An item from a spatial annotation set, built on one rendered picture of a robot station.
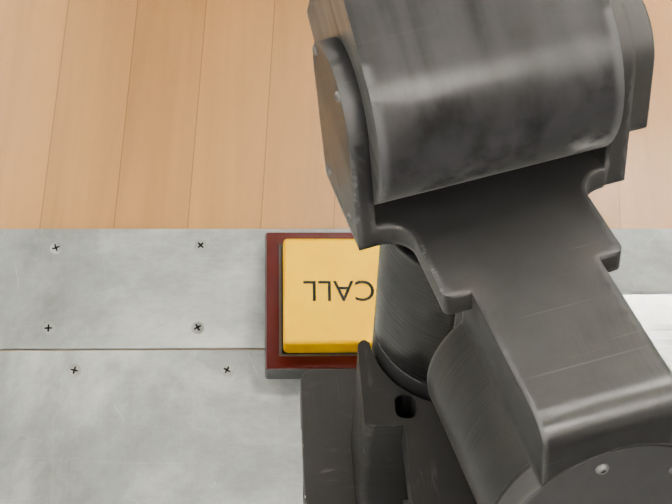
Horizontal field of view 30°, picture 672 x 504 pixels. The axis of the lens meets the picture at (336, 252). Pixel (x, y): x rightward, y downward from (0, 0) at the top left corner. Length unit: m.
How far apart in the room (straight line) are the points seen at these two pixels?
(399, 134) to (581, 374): 0.07
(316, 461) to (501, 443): 0.13
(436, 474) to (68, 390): 0.36
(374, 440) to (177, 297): 0.33
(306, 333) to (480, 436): 0.34
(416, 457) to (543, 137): 0.11
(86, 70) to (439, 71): 0.48
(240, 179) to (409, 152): 0.43
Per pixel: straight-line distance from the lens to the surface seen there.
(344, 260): 0.68
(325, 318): 0.67
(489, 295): 0.33
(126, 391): 0.70
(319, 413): 0.46
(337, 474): 0.44
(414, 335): 0.38
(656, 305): 0.64
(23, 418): 0.70
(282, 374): 0.68
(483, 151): 0.32
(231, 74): 0.77
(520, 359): 0.31
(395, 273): 0.37
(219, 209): 0.73
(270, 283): 0.69
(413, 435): 0.39
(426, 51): 0.31
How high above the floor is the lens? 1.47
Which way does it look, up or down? 70 degrees down
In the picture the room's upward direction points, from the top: 8 degrees clockwise
